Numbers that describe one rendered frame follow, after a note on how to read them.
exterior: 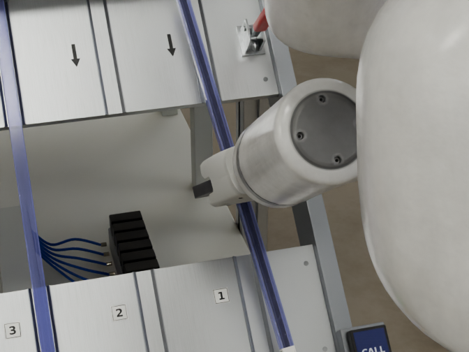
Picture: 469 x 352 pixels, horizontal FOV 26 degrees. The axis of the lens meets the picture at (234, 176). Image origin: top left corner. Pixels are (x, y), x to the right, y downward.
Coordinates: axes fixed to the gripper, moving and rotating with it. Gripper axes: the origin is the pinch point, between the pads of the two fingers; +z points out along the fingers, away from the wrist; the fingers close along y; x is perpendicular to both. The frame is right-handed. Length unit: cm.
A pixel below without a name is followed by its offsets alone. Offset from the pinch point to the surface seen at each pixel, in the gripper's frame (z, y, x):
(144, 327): 2.9, 12.9, 11.9
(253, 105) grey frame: 32.5, -13.1, -13.5
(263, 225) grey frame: 45.3, -13.6, 2.7
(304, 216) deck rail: 5.0, -7.8, 4.4
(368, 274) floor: 133, -60, 17
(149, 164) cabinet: 65, -2, -13
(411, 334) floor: 115, -60, 31
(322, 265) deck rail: 2.2, -7.4, 10.2
